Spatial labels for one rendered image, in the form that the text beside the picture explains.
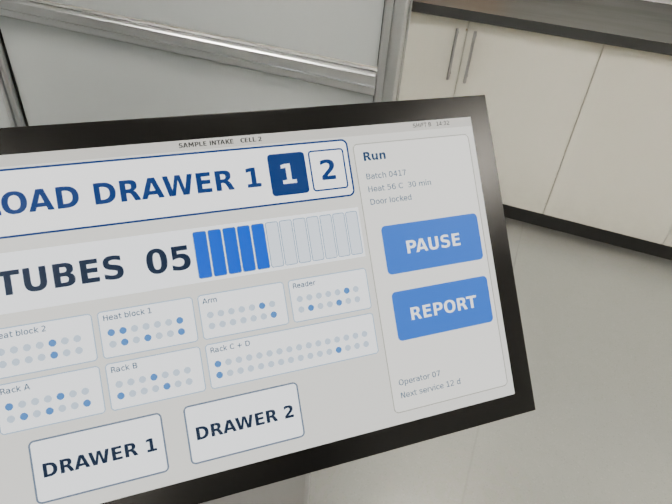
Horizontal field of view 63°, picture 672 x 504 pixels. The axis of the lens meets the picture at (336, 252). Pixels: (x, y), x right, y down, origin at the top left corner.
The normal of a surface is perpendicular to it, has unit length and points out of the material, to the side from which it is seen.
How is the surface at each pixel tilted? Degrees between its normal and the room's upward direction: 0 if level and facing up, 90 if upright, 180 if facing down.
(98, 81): 90
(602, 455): 0
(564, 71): 90
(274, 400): 50
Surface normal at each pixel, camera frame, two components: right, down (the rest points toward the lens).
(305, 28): -0.37, 0.54
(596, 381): 0.07, -0.79
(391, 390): 0.29, -0.06
